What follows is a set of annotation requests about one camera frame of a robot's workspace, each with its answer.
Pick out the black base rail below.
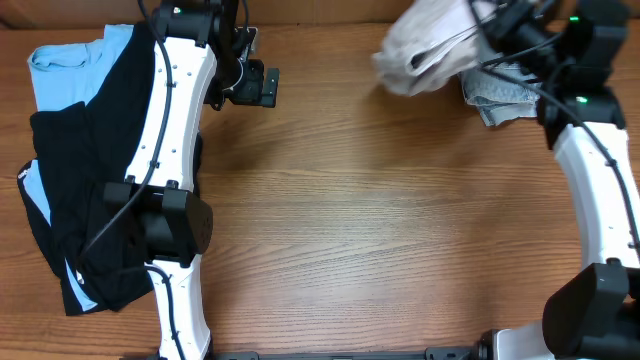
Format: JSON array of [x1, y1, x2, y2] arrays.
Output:
[[119, 329, 501, 360]]

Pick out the light blue shirt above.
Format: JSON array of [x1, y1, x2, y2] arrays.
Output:
[[17, 24, 134, 316]]

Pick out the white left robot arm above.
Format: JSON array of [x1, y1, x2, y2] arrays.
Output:
[[100, 1, 280, 359]]

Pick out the beige khaki shorts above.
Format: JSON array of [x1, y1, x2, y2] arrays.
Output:
[[372, 0, 497, 96]]

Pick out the black garment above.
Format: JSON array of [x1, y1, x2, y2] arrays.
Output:
[[30, 23, 155, 311]]

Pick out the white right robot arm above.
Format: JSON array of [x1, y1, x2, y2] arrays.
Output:
[[468, 1, 639, 359]]

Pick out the folded light blue denim shorts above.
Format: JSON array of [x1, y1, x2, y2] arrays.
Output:
[[459, 69, 539, 127]]

